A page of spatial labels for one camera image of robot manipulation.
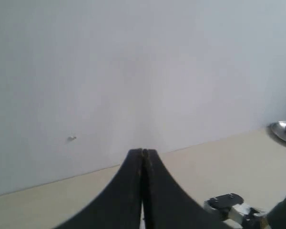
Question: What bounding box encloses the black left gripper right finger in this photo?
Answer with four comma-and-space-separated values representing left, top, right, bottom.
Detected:
142, 149, 225, 229

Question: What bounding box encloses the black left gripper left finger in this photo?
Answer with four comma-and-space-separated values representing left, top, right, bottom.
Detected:
56, 148, 143, 229

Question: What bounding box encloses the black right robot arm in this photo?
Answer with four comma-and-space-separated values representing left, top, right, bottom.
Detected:
243, 197, 286, 229

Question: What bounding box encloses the round metal plate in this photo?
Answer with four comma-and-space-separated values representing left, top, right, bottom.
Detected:
268, 120, 286, 146

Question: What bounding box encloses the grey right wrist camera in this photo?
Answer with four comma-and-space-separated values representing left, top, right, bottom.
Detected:
204, 193, 251, 225

